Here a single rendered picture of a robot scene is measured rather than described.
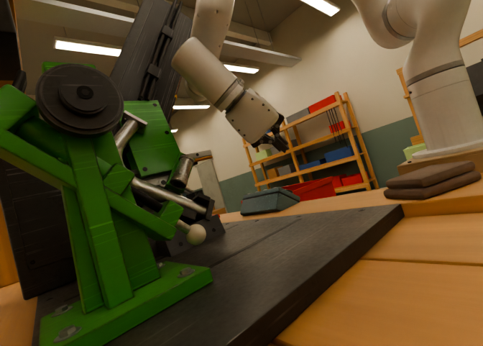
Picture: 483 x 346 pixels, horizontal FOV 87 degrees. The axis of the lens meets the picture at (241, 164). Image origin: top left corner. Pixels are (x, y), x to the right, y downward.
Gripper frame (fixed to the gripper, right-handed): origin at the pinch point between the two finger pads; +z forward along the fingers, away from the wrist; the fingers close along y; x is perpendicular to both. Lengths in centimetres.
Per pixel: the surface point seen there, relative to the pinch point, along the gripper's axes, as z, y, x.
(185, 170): -13.8, 18.0, 8.6
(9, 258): -39, 105, -10
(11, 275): -34, 108, -6
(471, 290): 2.5, -9.5, 47.6
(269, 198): 7.0, 11.1, 5.0
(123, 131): -29.2, 19.9, 8.8
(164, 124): -24.7, 17.5, -2.5
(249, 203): 6.1, 18.0, 0.1
